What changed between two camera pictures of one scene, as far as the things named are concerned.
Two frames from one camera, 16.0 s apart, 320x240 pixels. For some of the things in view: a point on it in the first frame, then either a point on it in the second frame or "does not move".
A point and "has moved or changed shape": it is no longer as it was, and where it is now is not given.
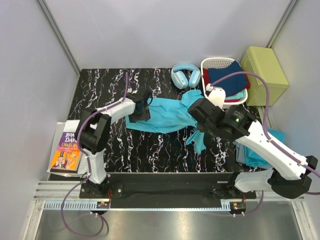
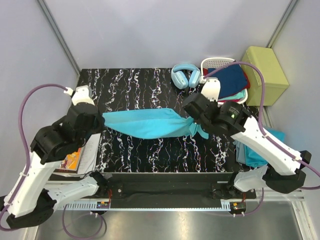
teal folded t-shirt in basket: [239, 95] does not move
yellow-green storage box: [262, 61] does not move
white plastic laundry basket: [220, 62] does not move
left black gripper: [140, 116] to [93, 117]
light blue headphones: [185, 75] does not move
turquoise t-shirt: [170, 114] has moved or changed shape
